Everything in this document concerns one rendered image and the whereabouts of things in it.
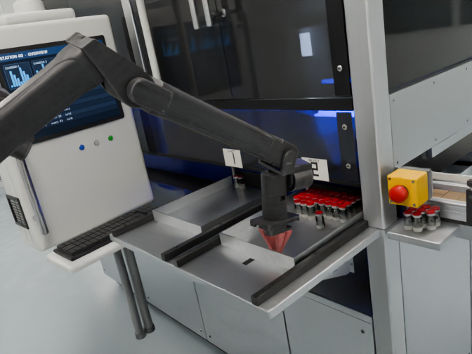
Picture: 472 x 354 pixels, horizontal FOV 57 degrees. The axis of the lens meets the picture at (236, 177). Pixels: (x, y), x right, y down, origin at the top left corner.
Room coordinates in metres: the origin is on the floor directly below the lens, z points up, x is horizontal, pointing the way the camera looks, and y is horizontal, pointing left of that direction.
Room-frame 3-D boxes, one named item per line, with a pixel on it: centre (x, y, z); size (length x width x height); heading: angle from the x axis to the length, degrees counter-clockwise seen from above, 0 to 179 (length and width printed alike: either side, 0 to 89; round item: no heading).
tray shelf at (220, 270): (1.15, 0.02, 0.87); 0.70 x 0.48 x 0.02; 39
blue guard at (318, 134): (1.78, 0.31, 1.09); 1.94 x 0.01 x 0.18; 39
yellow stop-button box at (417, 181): (0.94, -0.39, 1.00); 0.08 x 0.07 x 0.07; 129
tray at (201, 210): (1.33, 0.07, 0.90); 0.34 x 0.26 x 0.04; 129
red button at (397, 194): (0.91, -0.36, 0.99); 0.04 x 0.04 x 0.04; 39
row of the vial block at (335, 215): (1.12, -0.21, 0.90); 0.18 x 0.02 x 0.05; 39
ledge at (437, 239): (0.96, -0.43, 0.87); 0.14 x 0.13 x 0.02; 129
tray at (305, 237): (1.06, -0.14, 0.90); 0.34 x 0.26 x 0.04; 129
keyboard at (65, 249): (1.47, 0.47, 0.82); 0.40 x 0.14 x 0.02; 133
